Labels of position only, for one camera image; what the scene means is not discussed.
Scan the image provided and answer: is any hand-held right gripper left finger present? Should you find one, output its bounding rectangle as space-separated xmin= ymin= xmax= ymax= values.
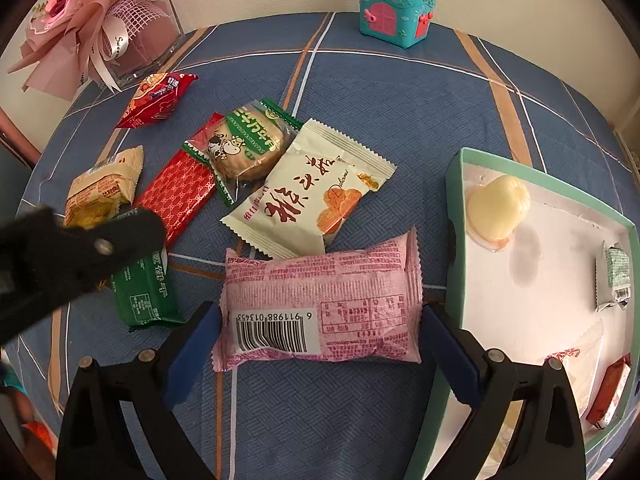
xmin=55 ymin=301 xmax=222 ymax=480

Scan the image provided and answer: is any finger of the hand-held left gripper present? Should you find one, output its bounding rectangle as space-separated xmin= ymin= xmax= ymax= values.
xmin=0 ymin=205 xmax=167 ymax=346

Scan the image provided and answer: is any red triangular snack packet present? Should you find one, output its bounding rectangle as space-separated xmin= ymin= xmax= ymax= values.
xmin=116 ymin=71 xmax=199 ymax=130

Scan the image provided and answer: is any green cow cookie packet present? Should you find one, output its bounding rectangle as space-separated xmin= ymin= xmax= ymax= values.
xmin=181 ymin=97 xmax=304 ymax=208

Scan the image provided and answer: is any teal cardboard box tray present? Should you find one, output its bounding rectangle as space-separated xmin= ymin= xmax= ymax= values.
xmin=402 ymin=147 xmax=640 ymax=480

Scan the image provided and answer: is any blue plaid tablecloth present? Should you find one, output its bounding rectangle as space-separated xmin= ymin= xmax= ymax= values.
xmin=0 ymin=10 xmax=640 ymax=480

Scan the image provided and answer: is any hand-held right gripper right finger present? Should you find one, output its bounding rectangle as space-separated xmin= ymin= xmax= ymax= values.
xmin=421 ymin=302 xmax=586 ymax=480

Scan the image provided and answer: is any pale yellow jelly cup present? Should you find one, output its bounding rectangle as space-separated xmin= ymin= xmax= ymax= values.
xmin=466 ymin=174 xmax=532 ymax=252

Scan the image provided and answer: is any beige bread packet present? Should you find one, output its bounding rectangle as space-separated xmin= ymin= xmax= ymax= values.
xmin=64 ymin=146 xmax=145 ymax=221

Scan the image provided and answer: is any dark green snack packet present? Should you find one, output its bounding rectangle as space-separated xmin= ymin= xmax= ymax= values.
xmin=111 ymin=247 xmax=186 ymax=333

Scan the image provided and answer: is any pale green white snack packet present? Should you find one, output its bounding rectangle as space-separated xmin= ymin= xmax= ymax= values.
xmin=595 ymin=241 xmax=633 ymax=313

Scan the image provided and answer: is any cream packet orange flower print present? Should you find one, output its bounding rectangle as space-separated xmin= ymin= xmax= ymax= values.
xmin=220 ymin=118 xmax=397 ymax=260

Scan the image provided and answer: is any clear glass vase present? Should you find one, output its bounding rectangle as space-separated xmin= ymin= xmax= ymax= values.
xmin=100 ymin=0 xmax=182 ymax=86

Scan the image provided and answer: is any yellow cake packet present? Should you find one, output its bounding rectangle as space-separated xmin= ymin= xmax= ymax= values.
xmin=64 ymin=200 xmax=132 ymax=232

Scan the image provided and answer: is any red milk snack packet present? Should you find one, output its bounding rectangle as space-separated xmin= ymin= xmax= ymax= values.
xmin=586 ymin=354 xmax=632 ymax=430

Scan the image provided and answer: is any teal box with pink design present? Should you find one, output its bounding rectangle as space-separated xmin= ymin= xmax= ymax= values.
xmin=357 ymin=0 xmax=440 ymax=48

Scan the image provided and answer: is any pink snack packet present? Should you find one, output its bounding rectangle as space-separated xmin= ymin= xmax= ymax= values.
xmin=211 ymin=226 xmax=423 ymax=372

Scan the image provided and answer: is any white bun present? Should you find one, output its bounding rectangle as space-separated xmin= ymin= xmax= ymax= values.
xmin=542 ymin=319 xmax=606 ymax=423

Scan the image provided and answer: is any dark chair with pink frame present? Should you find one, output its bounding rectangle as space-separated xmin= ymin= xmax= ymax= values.
xmin=0 ymin=110 xmax=43 ymax=201

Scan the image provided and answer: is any red patterned snack packet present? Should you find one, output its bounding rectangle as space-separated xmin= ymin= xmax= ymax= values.
xmin=132 ymin=112 xmax=226 ymax=251

